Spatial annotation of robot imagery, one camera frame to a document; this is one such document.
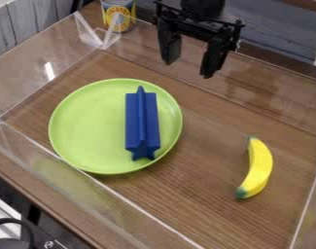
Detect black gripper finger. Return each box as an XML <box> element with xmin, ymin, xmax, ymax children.
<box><xmin>158</xmin><ymin>18</ymin><xmax>182</xmax><ymax>65</ymax></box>
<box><xmin>200</xmin><ymin>29</ymin><xmax>231</xmax><ymax>79</ymax></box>

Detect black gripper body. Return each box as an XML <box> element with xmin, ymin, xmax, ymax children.
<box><xmin>155</xmin><ymin>0</ymin><xmax>245</xmax><ymax>52</ymax></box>

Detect yellow toy banana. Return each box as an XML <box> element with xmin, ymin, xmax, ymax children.
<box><xmin>235</xmin><ymin>136</ymin><xmax>273</xmax><ymax>199</ymax></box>

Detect green round plate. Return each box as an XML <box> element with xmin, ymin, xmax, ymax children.
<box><xmin>48</xmin><ymin>78</ymin><xmax>183</xmax><ymax>175</ymax></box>

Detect yellow blue tin can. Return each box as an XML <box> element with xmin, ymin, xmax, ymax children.
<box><xmin>100</xmin><ymin>0</ymin><xmax>136</xmax><ymax>33</ymax></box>

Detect blue star-shaped block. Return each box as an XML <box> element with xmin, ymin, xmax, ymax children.
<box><xmin>124</xmin><ymin>86</ymin><xmax>160</xmax><ymax>160</ymax></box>

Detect clear acrylic tray walls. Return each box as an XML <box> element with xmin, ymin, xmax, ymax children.
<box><xmin>0</xmin><ymin>5</ymin><xmax>316</xmax><ymax>249</ymax></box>

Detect black chair armrest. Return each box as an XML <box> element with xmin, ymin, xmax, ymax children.
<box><xmin>0</xmin><ymin>218</ymin><xmax>35</xmax><ymax>249</ymax></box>

